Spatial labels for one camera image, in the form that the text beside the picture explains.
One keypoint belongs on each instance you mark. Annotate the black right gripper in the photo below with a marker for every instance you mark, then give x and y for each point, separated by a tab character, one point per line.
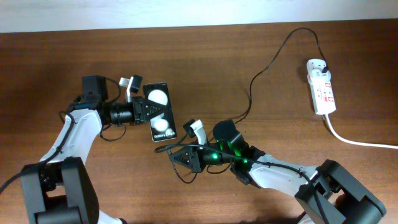
194	161

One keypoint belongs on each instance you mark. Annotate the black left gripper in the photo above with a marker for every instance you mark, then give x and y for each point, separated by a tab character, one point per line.
140	114

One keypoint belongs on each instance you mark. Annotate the black Galaxy smartphone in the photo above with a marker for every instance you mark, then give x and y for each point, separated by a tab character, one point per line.
164	128

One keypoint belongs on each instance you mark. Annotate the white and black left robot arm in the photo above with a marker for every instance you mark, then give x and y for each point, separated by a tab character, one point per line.
58	189

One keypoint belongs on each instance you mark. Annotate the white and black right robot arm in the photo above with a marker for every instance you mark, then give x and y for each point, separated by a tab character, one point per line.
327	193

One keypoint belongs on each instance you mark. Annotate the white USB charger plug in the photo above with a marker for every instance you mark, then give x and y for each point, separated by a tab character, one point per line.
317	71

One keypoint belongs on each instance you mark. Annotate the white power strip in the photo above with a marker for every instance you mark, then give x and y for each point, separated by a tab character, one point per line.
323	98

